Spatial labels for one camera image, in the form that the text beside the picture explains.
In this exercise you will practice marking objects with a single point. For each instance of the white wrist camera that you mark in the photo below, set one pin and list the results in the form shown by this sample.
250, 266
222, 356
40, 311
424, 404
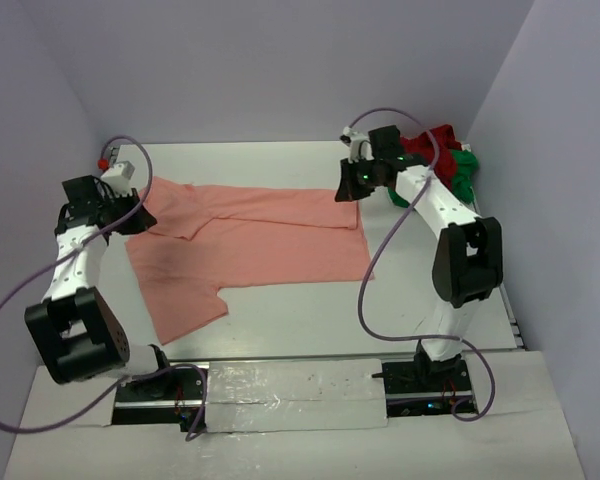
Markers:
119, 172
357, 143

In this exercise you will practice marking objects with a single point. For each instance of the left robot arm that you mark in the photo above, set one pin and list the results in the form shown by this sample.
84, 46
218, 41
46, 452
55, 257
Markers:
75, 331

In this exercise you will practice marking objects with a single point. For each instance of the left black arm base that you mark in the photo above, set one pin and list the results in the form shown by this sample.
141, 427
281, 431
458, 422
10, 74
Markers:
172, 399

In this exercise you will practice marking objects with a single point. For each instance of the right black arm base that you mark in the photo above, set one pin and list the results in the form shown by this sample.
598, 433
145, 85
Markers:
406, 396

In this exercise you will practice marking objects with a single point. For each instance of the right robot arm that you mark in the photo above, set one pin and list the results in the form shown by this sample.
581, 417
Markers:
468, 261

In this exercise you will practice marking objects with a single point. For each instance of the red t shirt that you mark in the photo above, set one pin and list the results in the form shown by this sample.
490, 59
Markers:
446, 167

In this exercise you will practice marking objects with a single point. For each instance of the salmon pink t shirt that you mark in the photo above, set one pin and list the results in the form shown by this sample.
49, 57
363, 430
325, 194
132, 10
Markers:
211, 237

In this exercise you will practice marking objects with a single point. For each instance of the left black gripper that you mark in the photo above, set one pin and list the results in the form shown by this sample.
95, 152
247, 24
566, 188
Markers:
142, 221

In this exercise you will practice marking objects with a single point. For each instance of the green t shirt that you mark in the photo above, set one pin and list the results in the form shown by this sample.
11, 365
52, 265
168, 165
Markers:
462, 185

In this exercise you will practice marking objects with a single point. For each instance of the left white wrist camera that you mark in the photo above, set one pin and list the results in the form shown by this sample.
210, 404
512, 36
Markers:
119, 172

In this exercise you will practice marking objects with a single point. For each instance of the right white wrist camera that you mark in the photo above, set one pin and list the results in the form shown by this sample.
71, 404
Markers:
357, 143

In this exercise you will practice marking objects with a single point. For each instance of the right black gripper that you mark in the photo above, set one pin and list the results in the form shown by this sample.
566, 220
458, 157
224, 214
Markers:
348, 190

